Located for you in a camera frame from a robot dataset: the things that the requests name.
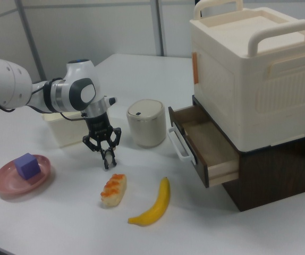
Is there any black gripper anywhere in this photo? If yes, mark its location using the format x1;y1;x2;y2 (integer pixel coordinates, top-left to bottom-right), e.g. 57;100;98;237
82;111;122;170

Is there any toy sushi with orange roe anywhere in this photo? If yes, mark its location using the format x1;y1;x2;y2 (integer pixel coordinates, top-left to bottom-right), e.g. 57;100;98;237
100;173;128;207

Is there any yellow toy banana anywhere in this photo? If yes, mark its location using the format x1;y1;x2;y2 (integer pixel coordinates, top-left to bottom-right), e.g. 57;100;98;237
128;176;171;227

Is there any dark wooden drawer cabinet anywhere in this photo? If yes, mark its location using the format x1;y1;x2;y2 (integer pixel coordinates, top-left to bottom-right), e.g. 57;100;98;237
191;95;305;213

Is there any white rectangular plastic container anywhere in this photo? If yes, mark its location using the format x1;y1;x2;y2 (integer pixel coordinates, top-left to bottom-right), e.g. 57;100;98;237
41;111;90;148

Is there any cream mini trash can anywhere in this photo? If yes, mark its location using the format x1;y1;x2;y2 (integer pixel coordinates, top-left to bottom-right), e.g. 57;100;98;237
126;99;167;149

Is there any purple cube block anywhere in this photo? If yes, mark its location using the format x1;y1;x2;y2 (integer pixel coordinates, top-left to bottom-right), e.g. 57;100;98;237
13;152;41;181

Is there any pink plastic plate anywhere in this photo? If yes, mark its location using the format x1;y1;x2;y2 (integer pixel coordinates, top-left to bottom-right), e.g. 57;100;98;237
0;154;53;196

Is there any orange box latch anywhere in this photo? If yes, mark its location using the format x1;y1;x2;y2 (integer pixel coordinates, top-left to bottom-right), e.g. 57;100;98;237
191;52;200;85

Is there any wooden drawer with white handle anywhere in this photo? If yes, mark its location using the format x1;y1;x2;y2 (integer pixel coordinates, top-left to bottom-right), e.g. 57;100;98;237
167;105;240;189

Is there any cream storage box with handles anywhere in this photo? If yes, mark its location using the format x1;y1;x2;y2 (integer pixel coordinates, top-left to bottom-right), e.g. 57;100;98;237
189;0;305;152

